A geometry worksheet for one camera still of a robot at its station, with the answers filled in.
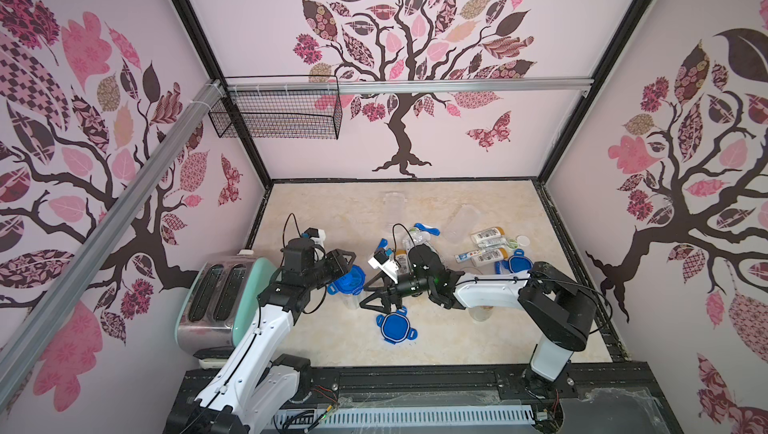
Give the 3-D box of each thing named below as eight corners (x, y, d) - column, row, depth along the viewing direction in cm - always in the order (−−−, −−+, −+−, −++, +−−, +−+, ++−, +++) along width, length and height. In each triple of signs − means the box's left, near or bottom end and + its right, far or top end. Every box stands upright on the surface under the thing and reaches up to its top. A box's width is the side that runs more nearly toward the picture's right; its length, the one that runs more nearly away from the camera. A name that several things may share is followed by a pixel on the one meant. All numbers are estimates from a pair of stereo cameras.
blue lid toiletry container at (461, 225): (441, 236, 105) (443, 227, 100) (459, 212, 112) (462, 201, 107) (461, 248, 101) (465, 238, 97) (479, 222, 109) (483, 212, 104)
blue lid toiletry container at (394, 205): (383, 224, 109) (383, 216, 106) (384, 200, 117) (383, 192, 113) (406, 224, 109) (406, 216, 106) (405, 200, 117) (405, 192, 113)
